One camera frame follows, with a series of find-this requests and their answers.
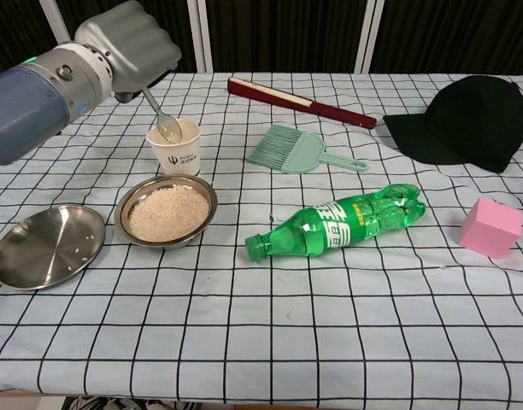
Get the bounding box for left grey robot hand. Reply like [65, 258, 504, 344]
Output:
[74, 0, 182, 103]

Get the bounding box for metal spoon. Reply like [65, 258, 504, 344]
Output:
[141, 87, 184, 144]

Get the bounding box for white rice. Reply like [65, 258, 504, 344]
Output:
[128, 187, 211, 241]

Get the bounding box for white paper cup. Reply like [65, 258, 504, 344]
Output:
[145, 118, 202, 177]

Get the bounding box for steel bowl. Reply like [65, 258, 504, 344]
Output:
[115, 174, 219, 251]

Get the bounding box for teal mini dustpan brush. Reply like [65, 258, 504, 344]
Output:
[246, 124, 368, 175]

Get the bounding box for dark red folding fan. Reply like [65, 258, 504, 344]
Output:
[226, 77, 378, 129]

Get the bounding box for empty steel plate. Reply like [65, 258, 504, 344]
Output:
[0, 204, 107, 292]

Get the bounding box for green plastic bottle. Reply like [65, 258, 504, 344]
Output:
[244, 183, 426, 262]

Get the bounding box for checkered white tablecloth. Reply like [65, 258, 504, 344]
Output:
[0, 72, 523, 390]

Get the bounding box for black baseball cap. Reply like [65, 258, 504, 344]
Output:
[382, 75, 523, 173]

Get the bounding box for pink foam cube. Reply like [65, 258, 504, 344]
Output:
[459, 196, 523, 260]

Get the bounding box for white partition post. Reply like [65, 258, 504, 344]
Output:
[43, 0, 81, 46]
[186, 0, 214, 73]
[354, 0, 385, 73]

